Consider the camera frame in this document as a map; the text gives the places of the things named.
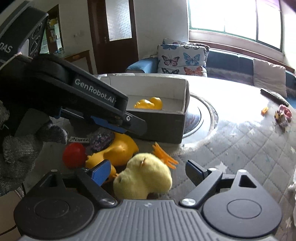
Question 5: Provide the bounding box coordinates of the orange dinosaur toy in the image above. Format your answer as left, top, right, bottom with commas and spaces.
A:
85, 133, 139, 182

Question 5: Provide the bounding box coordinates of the grey quilted star cover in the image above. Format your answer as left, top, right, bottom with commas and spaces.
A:
15, 75, 295, 240

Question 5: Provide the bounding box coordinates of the yellow dinosaur toy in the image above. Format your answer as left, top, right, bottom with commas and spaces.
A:
133, 97, 163, 110

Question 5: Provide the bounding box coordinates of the small yellow toy piece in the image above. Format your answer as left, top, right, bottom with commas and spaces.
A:
261, 107, 269, 116

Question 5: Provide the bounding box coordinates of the dark wooden door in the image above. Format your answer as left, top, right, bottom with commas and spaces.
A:
87, 0, 138, 74

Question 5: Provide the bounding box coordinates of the black remote control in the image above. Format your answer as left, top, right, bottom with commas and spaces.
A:
260, 88, 290, 107

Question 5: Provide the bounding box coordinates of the clear glitter cube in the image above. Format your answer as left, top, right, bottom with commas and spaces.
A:
89, 127, 115, 153

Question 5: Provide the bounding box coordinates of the wooden side table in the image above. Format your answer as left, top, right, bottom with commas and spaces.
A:
63, 50, 94, 74

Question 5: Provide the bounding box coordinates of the grey sofa cushion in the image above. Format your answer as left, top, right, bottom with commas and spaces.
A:
253, 58, 287, 98

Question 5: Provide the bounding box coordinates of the butterfly print pillow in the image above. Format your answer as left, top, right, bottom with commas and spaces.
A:
158, 38, 210, 77

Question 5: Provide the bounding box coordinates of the grey cardboard box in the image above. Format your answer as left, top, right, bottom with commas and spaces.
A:
98, 73, 190, 144

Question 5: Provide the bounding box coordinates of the window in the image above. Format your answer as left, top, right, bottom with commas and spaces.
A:
188, 0, 283, 51

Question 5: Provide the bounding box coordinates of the red ball toy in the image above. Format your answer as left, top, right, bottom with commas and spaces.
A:
62, 143, 87, 169

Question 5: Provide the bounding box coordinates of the small toy car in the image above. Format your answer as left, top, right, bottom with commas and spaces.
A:
274, 104, 292, 128

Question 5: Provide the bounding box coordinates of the purple cheers card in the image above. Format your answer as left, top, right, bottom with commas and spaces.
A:
68, 136, 89, 144

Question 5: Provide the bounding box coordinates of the blue sofa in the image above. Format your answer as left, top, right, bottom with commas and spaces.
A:
126, 49, 295, 102

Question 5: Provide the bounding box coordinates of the grey knitted glove hand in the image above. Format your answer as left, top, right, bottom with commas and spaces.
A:
1, 103, 68, 196

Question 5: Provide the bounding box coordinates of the yellow plush chick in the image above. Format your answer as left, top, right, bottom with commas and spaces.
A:
113, 142, 179, 199

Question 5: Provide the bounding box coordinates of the shelf with items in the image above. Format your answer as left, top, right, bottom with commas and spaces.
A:
40, 4, 63, 54

